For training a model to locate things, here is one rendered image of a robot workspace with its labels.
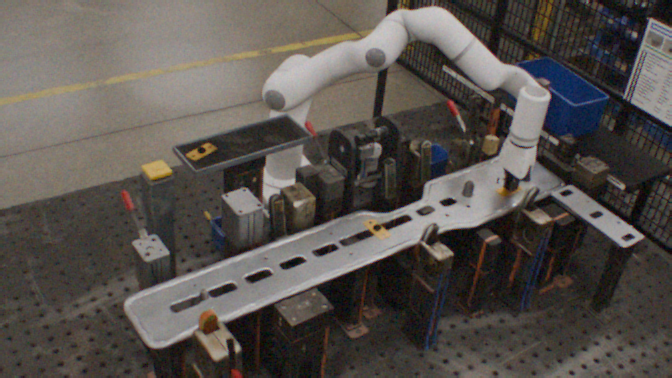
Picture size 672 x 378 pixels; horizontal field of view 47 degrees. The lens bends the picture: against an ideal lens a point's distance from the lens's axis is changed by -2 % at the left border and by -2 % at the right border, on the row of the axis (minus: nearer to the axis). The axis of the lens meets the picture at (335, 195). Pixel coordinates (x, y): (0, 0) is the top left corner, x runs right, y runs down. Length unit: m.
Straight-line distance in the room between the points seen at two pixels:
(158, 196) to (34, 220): 0.71
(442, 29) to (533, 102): 0.32
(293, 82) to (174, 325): 0.88
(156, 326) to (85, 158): 2.42
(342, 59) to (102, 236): 0.95
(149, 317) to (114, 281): 0.55
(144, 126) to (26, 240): 1.92
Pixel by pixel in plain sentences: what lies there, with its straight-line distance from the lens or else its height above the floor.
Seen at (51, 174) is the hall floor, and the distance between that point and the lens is 4.13.
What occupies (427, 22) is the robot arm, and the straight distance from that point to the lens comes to 2.18.
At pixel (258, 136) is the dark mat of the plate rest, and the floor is 1.16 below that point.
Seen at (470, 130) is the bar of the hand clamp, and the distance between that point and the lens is 2.45.
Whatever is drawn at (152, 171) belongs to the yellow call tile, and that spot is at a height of 1.16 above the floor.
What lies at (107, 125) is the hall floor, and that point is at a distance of 4.47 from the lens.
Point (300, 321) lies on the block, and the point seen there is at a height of 1.03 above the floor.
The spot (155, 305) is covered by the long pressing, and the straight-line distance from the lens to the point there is 1.93.
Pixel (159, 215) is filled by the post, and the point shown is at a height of 1.03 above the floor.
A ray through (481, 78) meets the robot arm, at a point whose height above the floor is 1.36.
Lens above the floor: 2.36
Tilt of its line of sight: 37 degrees down
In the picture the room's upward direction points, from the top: 6 degrees clockwise
